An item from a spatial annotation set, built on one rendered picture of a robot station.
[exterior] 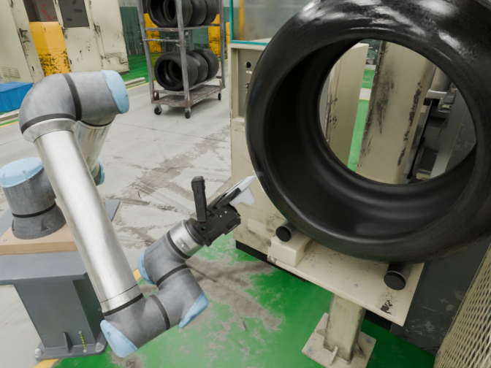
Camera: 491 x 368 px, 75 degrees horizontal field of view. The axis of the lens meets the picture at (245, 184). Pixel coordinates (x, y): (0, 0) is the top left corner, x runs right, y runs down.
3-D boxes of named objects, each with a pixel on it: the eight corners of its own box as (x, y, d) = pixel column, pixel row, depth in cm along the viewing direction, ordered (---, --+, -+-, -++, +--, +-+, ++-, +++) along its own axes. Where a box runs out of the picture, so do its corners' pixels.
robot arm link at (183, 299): (168, 338, 77) (145, 294, 81) (207, 312, 84) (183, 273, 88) (176, 328, 70) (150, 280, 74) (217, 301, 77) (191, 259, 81)
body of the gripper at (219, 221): (242, 213, 86) (208, 240, 87) (222, 189, 85) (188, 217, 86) (243, 221, 79) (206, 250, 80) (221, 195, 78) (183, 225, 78)
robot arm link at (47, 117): (-2, 66, 67) (122, 368, 63) (62, 63, 75) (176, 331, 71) (2, 95, 76) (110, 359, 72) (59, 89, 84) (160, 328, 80)
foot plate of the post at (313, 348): (324, 313, 168) (325, 308, 166) (375, 341, 155) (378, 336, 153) (301, 352, 149) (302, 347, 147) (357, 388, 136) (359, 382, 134)
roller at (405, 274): (417, 217, 96) (414, 204, 95) (435, 216, 93) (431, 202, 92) (386, 290, 71) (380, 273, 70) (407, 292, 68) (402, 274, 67)
